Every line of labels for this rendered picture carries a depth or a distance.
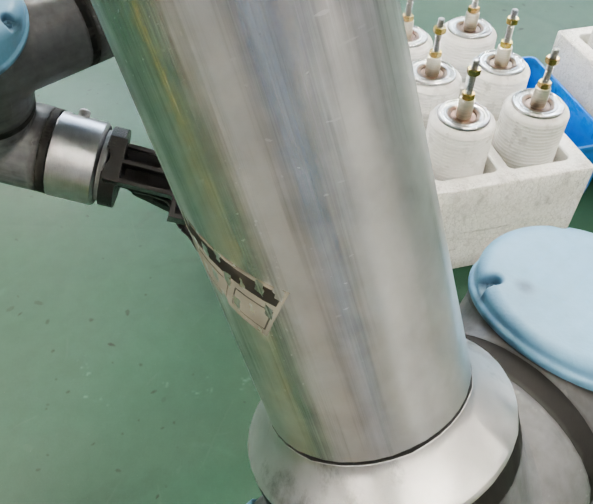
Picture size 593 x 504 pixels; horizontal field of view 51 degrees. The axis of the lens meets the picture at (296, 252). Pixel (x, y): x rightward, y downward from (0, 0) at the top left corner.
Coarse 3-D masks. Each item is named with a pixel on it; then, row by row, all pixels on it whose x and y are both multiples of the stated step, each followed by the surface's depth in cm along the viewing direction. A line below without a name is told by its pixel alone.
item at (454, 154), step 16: (432, 112) 91; (432, 128) 90; (448, 128) 88; (432, 144) 91; (448, 144) 88; (464, 144) 87; (480, 144) 88; (432, 160) 92; (448, 160) 90; (464, 160) 90; (480, 160) 91; (448, 176) 92; (464, 176) 92
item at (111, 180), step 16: (112, 144) 50; (128, 144) 52; (112, 160) 50; (128, 160) 51; (144, 160) 53; (112, 176) 50; (128, 176) 53; (144, 176) 53; (160, 176) 53; (112, 192) 53; (144, 192) 53; (160, 192) 51; (176, 208) 53
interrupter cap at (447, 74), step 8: (416, 64) 99; (424, 64) 99; (448, 64) 98; (416, 72) 97; (424, 72) 98; (440, 72) 98; (448, 72) 97; (456, 72) 97; (416, 80) 96; (424, 80) 96; (432, 80) 95; (440, 80) 95; (448, 80) 95
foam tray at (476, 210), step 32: (576, 160) 94; (448, 192) 89; (480, 192) 91; (512, 192) 93; (544, 192) 94; (576, 192) 96; (448, 224) 94; (480, 224) 96; (512, 224) 98; (544, 224) 100
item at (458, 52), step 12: (444, 24) 109; (444, 36) 107; (456, 36) 105; (492, 36) 106; (444, 48) 108; (456, 48) 106; (468, 48) 105; (480, 48) 105; (492, 48) 107; (444, 60) 109; (456, 60) 107; (468, 60) 106
